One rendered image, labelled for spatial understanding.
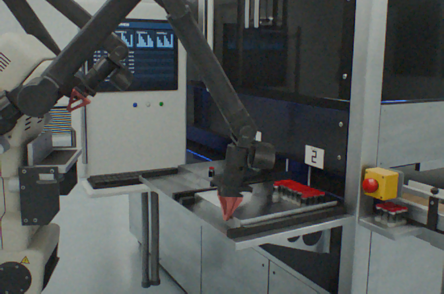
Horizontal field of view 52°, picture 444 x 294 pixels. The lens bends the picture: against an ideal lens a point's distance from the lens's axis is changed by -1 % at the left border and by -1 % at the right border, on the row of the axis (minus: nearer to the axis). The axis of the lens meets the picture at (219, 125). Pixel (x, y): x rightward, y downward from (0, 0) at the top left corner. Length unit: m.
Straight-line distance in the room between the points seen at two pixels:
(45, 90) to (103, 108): 0.92
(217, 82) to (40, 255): 0.68
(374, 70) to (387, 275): 0.65
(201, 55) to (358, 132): 0.51
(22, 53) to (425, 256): 1.39
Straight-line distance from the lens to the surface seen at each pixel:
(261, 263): 1.84
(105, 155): 2.03
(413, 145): 1.51
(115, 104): 2.00
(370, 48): 1.31
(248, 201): 1.46
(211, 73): 1.12
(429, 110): 1.54
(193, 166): 1.78
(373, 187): 1.29
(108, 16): 1.08
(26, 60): 1.26
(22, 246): 1.37
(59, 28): 6.56
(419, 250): 1.67
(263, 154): 1.21
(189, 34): 1.10
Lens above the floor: 1.34
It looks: 9 degrees down
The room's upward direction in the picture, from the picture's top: 1 degrees clockwise
